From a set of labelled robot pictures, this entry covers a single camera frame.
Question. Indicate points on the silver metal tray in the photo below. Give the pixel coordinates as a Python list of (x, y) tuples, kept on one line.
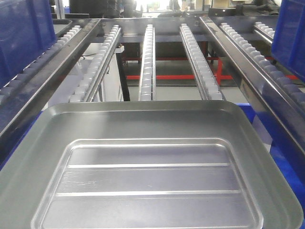
[(145, 165)]

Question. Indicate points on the blue bin under tray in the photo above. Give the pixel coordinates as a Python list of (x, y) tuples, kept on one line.
[(277, 155)]

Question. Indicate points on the centre roller track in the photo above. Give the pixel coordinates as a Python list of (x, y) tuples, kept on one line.
[(147, 83)]

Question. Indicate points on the right-centre roller track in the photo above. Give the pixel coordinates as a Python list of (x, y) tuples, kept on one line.
[(206, 82)]

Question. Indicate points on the left-centre roller track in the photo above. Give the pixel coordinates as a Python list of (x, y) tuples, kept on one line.
[(91, 82)]

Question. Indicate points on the steel rear cross beam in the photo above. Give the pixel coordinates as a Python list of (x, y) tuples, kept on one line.
[(137, 26)]

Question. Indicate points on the far right roller track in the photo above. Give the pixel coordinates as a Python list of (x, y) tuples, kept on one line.
[(264, 31)]

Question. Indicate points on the right lane roller track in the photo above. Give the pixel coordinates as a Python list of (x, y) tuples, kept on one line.
[(288, 86)]

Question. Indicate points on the far left roller track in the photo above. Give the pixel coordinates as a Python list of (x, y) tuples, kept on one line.
[(26, 74)]

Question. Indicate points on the blue bin upper left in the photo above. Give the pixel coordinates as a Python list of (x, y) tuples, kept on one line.
[(26, 31)]

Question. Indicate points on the blue bin upper right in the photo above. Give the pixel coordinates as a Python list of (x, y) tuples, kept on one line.
[(289, 40)]

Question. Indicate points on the red metal floor frame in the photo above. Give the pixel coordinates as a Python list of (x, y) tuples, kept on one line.
[(218, 74)]

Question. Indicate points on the right steel divider rail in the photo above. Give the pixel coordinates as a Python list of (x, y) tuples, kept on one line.
[(280, 114)]

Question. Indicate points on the steel divider rail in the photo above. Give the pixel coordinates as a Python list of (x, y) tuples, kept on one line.
[(21, 107), (280, 114)]

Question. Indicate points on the left steel divider rail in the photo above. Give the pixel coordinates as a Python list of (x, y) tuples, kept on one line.
[(21, 107)]

